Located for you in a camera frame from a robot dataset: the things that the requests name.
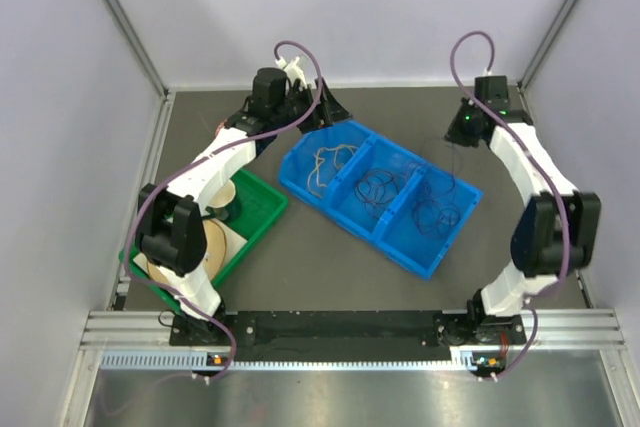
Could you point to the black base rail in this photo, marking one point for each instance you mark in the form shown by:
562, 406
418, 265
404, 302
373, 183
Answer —
359, 336

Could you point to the cream green cup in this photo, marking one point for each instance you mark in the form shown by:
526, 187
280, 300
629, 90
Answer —
226, 204

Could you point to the tan wooden plate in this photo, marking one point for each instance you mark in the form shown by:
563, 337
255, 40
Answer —
213, 259

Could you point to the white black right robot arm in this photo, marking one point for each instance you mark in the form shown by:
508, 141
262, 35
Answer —
556, 232

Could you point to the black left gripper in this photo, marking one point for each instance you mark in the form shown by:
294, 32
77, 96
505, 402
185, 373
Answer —
327, 113

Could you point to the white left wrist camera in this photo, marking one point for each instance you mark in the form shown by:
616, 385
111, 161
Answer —
292, 69

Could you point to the blue three-compartment bin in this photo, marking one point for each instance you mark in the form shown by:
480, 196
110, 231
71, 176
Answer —
399, 203

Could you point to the green plastic tray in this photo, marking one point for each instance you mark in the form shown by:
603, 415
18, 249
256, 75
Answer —
262, 207

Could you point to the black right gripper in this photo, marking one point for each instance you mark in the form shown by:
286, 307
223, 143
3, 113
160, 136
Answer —
454, 133

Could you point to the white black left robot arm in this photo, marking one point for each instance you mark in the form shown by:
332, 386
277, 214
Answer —
170, 231

